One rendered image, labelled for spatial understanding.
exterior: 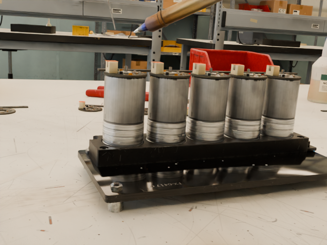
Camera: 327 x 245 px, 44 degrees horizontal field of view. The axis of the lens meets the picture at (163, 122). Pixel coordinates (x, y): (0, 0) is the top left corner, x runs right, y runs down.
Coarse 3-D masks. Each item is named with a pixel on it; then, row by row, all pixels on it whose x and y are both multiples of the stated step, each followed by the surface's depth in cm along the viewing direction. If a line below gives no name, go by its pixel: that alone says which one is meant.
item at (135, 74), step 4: (104, 72) 23; (120, 72) 22; (132, 72) 24; (136, 72) 23; (140, 72) 24; (144, 72) 24; (116, 76) 22; (120, 76) 22; (124, 76) 22; (128, 76) 22; (132, 76) 22; (136, 76) 22; (140, 76) 23; (144, 76) 23
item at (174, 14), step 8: (184, 0) 20; (192, 0) 20; (200, 0) 20; (208, 0) 20; (216, 0) 19; (168, 8) 20; (176, 8) 20; (184, 8) 20; (192, 8) 20; (200, 8) 20; (152, 16) 21; (160, 16) 20; (168, 16) 20; (176, 16) 20; (184, 16) 20; (152, 24) 21; (160, 24) 21; (168, 24) 21
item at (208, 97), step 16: (192, 80) 25; (208, 80) 24; (224, 80) 25; (192, 96) 25; (208, 96) 25; (224, 96) 25; (192, 112) 25; (208, 112) 25; (224, 112) 25; (192, 128) 26; (208, 128) 25; (224, 128) 26
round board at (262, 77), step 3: (231, 75) 26; (234, 75) 26; (237, 75) 26; (240, 75) 26; (243, 75) 26; (246, 75) 26; (249, 75) 26; (258, 75) 26; (261, 75) 27; (264, 75) 27; (246, 78) 25; (249, 78) 25; (252, 78) 25; (255, 78) 25; (258, 78) 25; (261, 78) 26; (264, 78) 26
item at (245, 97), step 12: (240, 84) 26; (252, 84) 26; (264, 84) 26; (228, 96) 27; (240, 96) 26; (252, 96) 26; (228, 108) 27; (240, 108) 26; (252, 108) 26; (228, 120) 27; (240, 120) 26; (252, 120) 26; (228, 132) 27; (240, 132) 26; (252, 132) 26
